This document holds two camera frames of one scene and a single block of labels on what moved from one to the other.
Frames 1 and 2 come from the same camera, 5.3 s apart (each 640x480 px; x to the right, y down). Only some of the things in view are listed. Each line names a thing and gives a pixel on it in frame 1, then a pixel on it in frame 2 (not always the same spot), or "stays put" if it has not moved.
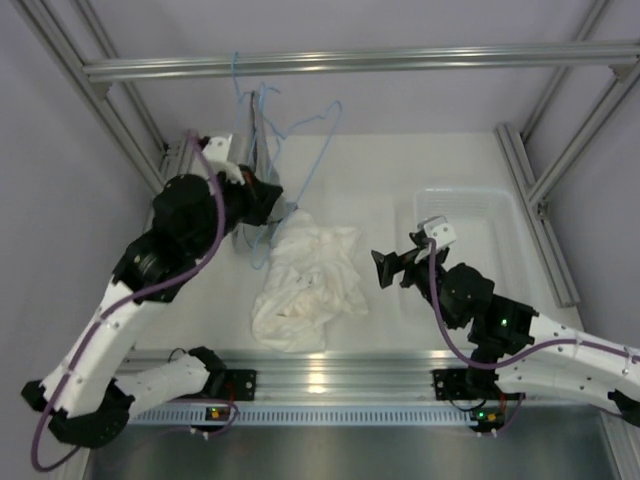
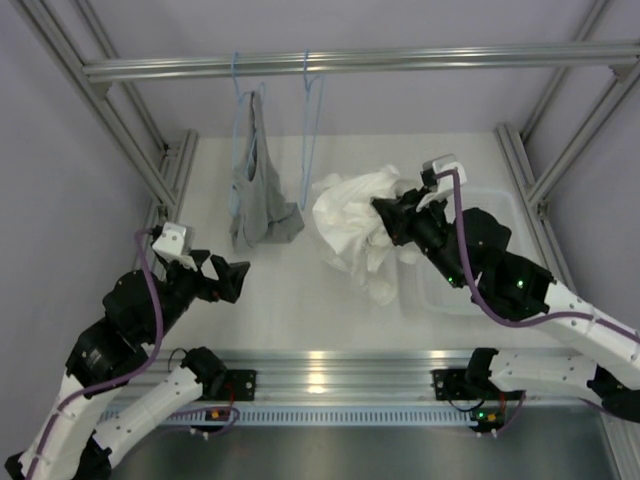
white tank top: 310,281 to 356,236
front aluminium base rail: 331,374 stays put
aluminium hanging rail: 615,56 stays put
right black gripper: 391,265 to 401,216
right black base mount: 454,384 stays put
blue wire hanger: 283,138 to 309,81
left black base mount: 240,385 stays put
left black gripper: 258,197 to 230,276
